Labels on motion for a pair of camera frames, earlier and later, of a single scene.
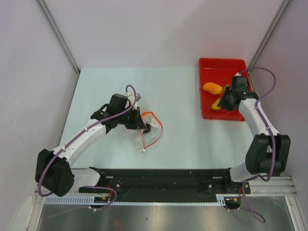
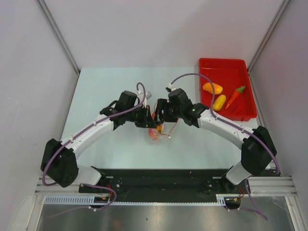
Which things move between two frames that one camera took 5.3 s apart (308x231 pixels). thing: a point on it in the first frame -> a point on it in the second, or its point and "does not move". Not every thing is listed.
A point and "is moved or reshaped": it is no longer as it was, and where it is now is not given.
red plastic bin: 220,71 does not move
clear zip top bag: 152,136 is moved or reshaped
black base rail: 167,184 does not move
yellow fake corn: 214,106 does not move
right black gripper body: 225,102 -> 170,114
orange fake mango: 213,88 does not move
